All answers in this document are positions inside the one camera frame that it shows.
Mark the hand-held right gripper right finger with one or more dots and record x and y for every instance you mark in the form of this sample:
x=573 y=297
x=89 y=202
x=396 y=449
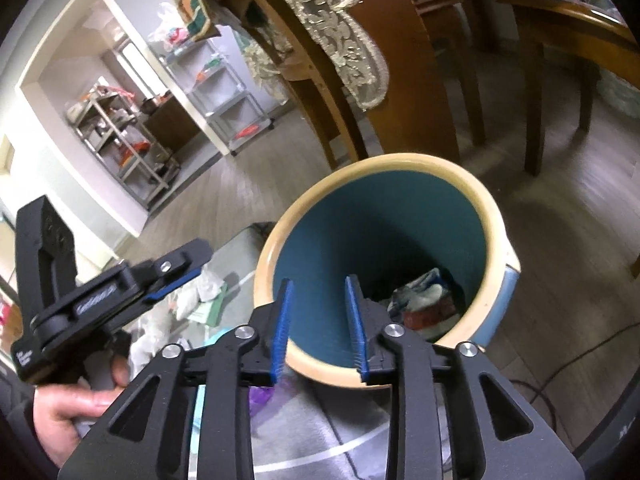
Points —
x=355 y=330

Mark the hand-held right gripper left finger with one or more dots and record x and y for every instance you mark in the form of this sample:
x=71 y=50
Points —
x=282 y=330

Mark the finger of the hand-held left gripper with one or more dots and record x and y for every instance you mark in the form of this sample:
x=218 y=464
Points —
x=172 y=287
x=175 y=260

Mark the white green medicine box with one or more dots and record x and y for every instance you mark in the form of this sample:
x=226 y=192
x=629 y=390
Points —
x=212 y=310

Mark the red white packet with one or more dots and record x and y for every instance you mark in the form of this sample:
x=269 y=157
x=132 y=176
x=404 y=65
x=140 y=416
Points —
x=422 y=310

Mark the beige teal trash bin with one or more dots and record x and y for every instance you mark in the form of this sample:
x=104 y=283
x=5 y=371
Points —
x=375 y=220

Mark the person's left hand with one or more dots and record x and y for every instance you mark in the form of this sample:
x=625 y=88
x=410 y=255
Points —
x=65 y=410

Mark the white crumpled plastic bag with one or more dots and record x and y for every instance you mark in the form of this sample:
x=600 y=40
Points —
x=197 y=292

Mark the purple spray bottle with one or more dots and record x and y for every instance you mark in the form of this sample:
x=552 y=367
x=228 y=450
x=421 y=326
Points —
x=261 y=397

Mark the grey checked blanket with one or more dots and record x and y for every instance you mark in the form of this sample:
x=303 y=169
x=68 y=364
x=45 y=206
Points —
x=320 y=440

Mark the teal blister pack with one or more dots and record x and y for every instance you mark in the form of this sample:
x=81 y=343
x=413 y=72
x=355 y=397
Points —
x=198 y=410

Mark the metal shelf rack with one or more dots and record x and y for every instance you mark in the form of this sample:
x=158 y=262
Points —
x=125 y=145

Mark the brown kitchen cabinet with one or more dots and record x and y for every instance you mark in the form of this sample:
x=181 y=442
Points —
x=175 y=125

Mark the white storage trolley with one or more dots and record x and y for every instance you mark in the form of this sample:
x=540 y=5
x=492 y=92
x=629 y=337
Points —
x=225 y=100

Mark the window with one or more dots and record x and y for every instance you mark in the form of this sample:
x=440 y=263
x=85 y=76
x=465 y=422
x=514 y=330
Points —
x=132 y=57

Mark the green patterned cushion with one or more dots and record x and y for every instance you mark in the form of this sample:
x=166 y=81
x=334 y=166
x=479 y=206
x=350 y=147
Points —
x=192 y=10

